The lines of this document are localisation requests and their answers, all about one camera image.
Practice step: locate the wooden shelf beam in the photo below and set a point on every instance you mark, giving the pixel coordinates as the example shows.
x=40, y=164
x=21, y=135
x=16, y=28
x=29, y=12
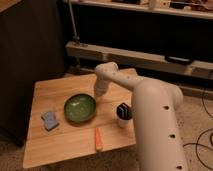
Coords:
x=137, y=59

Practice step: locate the green ceramic bowl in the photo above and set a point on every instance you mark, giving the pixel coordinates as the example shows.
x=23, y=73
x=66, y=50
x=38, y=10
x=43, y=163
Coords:
x=80, y=108

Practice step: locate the blue sponge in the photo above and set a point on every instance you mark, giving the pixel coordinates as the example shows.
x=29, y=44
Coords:
x=50, y=121

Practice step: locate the upper wooden shelf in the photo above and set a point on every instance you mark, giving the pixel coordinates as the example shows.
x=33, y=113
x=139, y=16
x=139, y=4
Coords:
x=150, y=6

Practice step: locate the wooden table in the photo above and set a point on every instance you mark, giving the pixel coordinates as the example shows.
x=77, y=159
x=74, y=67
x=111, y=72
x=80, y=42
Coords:
x=69, y=141

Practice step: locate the orange carrot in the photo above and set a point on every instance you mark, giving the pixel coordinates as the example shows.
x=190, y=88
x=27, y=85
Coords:
x=98, y=140

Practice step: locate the metal pole stand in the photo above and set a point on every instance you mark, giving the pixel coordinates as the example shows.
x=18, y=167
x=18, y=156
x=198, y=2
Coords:
x=76, y=37

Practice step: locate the black handle on shelf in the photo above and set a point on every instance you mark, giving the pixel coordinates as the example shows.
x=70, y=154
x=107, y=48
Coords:
x=178, y=60

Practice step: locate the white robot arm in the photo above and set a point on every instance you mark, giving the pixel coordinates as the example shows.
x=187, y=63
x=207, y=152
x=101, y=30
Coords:
x=153, y=105

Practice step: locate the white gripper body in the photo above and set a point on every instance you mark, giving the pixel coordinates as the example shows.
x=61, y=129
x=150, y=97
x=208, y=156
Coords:
x=100, y=87

